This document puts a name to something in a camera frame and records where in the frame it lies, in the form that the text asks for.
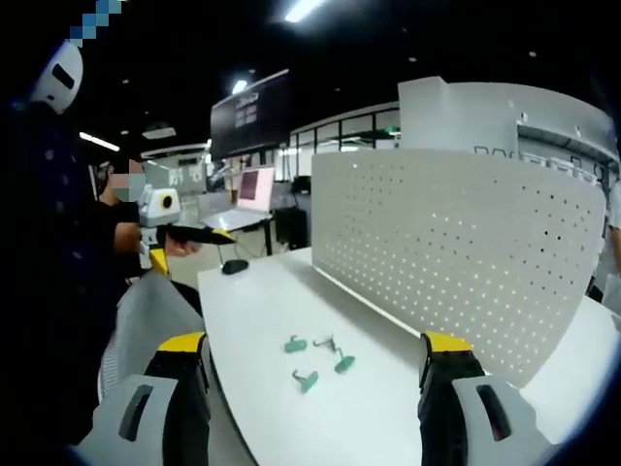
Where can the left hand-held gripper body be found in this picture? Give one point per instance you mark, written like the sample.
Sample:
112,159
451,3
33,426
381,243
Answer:
155,209

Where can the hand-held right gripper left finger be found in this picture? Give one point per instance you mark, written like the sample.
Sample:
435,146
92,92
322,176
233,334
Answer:
145,412

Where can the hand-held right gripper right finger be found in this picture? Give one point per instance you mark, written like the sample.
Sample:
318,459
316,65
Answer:
466,417

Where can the green hook assembly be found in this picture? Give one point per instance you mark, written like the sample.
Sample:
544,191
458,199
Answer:
309,381
344,364
296,345

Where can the white perforated mounting plate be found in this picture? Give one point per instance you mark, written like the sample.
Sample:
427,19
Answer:
436,252

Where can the person's left hand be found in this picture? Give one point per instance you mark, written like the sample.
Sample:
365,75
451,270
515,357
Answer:
182,249

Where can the black computer mouse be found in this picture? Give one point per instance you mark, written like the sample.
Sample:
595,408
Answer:
235,267

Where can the open silver laptop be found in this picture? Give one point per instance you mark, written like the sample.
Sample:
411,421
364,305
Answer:
254,189

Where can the long ceiling light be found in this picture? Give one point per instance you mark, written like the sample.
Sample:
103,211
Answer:
99,141

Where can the black box under desk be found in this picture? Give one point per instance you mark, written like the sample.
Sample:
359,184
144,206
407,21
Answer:
291,228

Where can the black hanging sign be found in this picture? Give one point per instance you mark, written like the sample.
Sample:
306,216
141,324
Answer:
250,116

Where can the white chest-worn device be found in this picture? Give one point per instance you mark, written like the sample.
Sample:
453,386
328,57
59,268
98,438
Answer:
60,77

